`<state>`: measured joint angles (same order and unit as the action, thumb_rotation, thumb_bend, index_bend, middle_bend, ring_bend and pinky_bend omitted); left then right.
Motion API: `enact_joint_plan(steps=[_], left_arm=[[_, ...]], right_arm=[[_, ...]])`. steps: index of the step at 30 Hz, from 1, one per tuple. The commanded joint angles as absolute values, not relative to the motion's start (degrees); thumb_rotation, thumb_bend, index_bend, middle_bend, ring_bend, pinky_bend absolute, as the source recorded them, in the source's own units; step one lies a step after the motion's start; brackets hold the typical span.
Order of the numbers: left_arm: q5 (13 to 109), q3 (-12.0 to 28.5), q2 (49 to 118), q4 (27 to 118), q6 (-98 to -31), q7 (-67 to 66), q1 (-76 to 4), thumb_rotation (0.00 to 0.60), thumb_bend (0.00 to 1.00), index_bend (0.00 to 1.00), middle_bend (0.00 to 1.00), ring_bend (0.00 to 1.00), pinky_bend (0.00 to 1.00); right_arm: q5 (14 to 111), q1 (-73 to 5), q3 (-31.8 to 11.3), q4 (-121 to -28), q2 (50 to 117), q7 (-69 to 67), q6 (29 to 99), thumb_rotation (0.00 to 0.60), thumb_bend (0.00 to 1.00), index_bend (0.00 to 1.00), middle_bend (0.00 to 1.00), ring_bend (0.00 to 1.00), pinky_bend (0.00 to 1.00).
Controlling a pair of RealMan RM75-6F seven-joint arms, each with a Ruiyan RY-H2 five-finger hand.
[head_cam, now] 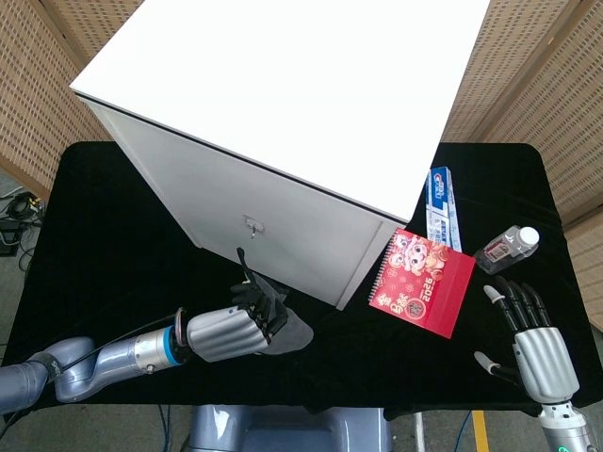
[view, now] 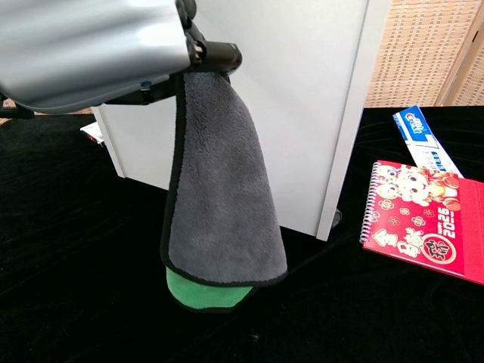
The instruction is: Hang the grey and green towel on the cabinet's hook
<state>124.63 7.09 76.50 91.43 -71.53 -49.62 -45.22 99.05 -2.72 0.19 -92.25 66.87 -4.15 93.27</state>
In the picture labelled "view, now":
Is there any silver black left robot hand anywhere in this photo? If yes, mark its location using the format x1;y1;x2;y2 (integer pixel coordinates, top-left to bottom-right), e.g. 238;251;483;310
0;0;244;115

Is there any gray-green microfiber cloth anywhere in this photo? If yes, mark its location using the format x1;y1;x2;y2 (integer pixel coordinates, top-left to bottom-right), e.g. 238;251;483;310
160;70;289;314

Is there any white cabinet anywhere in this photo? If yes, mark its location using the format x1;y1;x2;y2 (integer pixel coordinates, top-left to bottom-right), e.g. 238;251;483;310
92;0;391;242

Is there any small white red box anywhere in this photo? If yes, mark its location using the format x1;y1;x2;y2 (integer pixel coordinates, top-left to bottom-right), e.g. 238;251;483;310
79;121;107;147

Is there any black velvet tablecloth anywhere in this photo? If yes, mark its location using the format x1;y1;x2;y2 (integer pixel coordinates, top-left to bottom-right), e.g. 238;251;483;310
0;105;484;363

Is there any blue white toothpaste box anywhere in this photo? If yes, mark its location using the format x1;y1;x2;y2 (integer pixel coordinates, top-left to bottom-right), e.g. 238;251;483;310
392;104;465;178

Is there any red spiral desk calendar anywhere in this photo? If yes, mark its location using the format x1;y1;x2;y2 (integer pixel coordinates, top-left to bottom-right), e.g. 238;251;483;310
358;160;484;286

